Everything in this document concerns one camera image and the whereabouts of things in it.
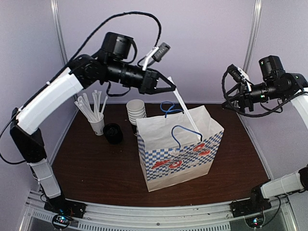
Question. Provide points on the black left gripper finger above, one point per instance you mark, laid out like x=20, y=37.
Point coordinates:
x=163, y=83
x=162, y=90

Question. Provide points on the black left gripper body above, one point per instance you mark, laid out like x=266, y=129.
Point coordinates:
x=147, y=83

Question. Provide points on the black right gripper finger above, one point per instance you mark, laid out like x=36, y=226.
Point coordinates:
x=234, y=91
x=230, y=106

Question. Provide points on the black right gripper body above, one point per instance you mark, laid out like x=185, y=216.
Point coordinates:
x=245, y=92

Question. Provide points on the single white straw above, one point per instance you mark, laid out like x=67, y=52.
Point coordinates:
x=186, y=110

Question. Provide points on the paper cups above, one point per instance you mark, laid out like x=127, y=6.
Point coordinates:
x=135, y=110

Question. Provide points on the blue checkered paper bag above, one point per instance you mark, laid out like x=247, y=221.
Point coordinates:
x=171, y=151

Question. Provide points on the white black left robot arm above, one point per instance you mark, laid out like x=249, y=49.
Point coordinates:
x=109, y=63

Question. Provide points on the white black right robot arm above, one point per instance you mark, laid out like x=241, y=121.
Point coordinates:
x=277, y=89

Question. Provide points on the black lid stack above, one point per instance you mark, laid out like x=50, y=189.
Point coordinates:
x=113, y=133

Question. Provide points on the white paper straw cup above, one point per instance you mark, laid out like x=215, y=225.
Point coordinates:
x=98, y=126

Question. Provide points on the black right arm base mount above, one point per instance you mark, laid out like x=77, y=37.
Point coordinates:
x=249, y=206

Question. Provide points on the aluminium table front rail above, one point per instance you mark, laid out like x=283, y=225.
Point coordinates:
x=211, y=217

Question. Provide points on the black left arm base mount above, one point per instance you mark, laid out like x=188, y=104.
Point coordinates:
x=61, y=205

